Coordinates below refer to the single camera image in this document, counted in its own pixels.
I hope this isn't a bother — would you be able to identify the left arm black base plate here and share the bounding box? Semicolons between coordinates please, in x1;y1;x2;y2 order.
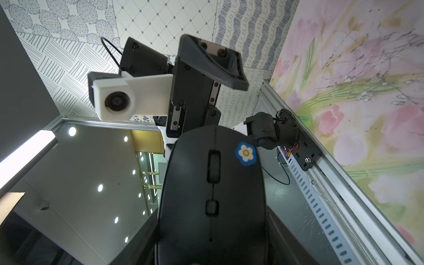
244;109;322;172

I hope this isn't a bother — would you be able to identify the black wireless mouse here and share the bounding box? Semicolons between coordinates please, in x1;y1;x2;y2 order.
155;126;268;265

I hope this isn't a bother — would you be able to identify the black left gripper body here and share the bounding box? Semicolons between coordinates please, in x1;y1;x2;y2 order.
166;58;221;138

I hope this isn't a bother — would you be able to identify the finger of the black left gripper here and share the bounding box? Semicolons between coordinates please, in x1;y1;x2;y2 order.
178;34;250;91

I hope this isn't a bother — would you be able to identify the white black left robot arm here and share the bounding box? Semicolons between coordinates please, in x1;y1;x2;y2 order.
91;34;249;138

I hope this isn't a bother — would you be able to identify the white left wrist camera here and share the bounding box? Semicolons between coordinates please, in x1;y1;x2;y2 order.
87;72;173;122

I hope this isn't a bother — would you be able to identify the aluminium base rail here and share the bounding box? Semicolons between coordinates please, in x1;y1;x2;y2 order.
258;148;424;265

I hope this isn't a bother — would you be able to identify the white perforated cable duct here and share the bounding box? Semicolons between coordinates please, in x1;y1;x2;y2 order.
278;148;360;265

